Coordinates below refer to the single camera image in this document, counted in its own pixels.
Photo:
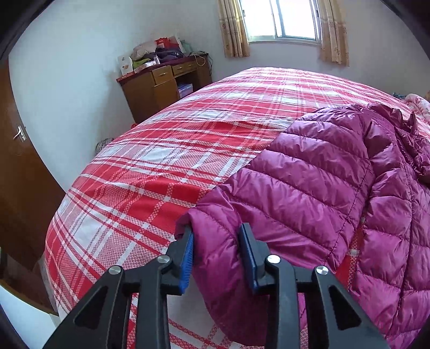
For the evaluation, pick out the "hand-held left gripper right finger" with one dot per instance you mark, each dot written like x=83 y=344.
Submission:
x=249 y=260

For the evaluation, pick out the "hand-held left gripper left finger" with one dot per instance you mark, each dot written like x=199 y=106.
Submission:
x=186 y=260

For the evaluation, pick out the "magenta down jacket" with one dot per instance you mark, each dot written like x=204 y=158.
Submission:
x=302 y=174

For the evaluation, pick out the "bed with red plaid sheet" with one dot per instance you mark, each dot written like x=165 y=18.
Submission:
x=134 y=174

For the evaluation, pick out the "floral fabric bundle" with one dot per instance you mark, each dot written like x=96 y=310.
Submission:
x=104 y=146

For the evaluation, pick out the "wooden desk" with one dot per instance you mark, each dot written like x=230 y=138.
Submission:
x=147 y=97

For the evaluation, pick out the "blue storage box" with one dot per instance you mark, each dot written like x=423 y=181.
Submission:
x=185 y=90

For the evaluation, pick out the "brown wooden door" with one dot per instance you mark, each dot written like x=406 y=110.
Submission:
x=23 y=188

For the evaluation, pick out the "green cloth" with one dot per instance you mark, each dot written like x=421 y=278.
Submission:
x=141 y=63

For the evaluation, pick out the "white carton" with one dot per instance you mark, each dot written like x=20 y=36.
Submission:
x=125 y=65

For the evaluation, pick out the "purple crumpled cloth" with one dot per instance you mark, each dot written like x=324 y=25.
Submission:
x=168 y=54

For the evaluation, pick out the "beige crumpled cloth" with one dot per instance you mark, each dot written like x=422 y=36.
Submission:
x=143 y=50

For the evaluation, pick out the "red gift bag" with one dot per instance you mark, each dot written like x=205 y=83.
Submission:
x=165 y=43

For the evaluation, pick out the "pink floral blanket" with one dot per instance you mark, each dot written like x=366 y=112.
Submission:
x=420 y=105

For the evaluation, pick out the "beige floral curtain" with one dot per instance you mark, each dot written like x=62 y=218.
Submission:
x=334 y=33
x=231 y=30

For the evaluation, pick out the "sliding glass window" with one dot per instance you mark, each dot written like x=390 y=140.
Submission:
x=285 y=20

